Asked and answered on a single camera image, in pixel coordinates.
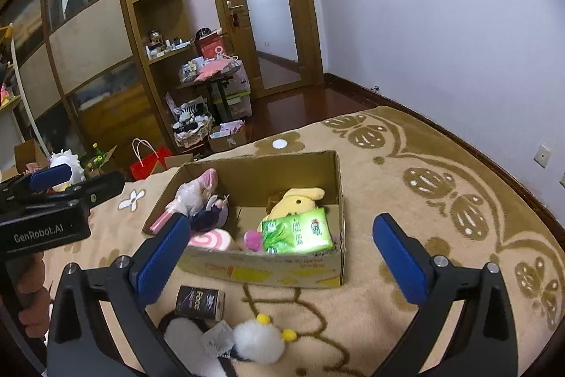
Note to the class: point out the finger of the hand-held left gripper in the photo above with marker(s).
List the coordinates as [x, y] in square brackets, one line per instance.
[50, 178]
[101, 187]

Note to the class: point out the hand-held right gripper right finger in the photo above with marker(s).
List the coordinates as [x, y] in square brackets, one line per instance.
[399, 262]

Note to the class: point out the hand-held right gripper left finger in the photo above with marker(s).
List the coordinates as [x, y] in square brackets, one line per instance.
[161, 260]

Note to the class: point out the pink swirl roll plush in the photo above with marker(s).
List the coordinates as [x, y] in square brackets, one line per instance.
[208, 239]

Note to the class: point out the white-haired doll plush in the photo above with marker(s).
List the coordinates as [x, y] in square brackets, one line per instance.
[212, 214]

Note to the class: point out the green tissue pack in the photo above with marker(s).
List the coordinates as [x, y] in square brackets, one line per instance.
[295, 233]

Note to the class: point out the yellow dog plush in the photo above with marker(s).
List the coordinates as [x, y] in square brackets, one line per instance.
[293, 202]

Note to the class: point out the person's left hand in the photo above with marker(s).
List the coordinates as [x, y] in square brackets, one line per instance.
[34, 293]

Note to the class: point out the cardboard box with green bottles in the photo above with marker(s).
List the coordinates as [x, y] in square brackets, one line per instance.
[103, 161]

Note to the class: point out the large white-haired plush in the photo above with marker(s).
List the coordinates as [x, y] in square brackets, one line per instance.
[66, 157]

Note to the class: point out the large brown cardboard box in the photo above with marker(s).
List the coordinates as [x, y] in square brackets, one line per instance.
[28, 151]

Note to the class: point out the red gift bag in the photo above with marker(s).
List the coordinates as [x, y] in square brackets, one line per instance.
[145, 170]

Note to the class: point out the small black box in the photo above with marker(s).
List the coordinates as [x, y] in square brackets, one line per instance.
[196, 302]

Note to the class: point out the white curved tube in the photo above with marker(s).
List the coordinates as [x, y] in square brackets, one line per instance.
[24, 90]

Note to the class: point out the wicker basket with striped cloth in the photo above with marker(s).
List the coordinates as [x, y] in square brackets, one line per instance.
[192, 125]

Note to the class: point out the white fluffy plush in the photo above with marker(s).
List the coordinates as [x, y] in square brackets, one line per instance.
[258, 341]

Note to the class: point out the small cardboard box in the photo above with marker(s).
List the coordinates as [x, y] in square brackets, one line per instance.
[225, 140]

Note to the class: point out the wooden wardrobe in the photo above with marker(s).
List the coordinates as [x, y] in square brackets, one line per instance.
[88, 37]

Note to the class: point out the small cluttered side table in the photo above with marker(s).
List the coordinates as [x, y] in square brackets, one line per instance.
[212, 76]

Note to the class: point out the white storage box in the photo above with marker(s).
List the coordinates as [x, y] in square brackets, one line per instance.
[238, 96]

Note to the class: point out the red box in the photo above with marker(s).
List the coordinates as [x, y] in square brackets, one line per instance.
[209, 45]

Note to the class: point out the wooden door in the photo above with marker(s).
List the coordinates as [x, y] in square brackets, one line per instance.
[234, 63]

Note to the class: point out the wooden corner shelf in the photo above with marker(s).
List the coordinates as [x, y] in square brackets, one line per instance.
[159, 10]

